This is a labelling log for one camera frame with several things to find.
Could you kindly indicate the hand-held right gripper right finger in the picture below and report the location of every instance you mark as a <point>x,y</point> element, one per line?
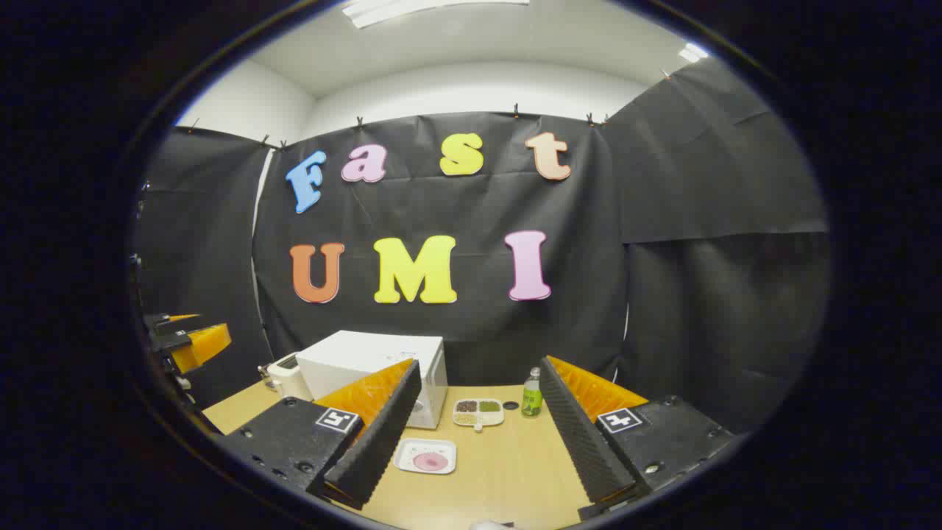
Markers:
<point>581,442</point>

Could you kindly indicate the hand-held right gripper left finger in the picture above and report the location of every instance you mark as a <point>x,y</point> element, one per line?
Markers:
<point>383,434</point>

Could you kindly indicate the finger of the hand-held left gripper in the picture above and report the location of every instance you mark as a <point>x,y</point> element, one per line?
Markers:
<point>165,322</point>
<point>202,346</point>

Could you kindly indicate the white square plate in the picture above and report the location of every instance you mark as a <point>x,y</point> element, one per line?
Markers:
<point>408,450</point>

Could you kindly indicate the pink ham slice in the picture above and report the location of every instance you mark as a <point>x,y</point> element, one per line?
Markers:
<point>430,461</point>

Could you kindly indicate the white microwave oven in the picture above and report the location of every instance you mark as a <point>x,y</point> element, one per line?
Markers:
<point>368,353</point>

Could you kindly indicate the green drink bottle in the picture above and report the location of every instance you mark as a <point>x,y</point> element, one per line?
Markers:
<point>531,401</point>

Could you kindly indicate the white toaster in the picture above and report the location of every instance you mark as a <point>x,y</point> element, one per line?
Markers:
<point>291,379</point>

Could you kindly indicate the white divided dish of beans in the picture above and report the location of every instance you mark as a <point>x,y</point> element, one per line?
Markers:
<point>478,417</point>

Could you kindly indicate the ceiling light panel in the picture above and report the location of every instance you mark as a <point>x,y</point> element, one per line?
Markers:
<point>692,52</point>

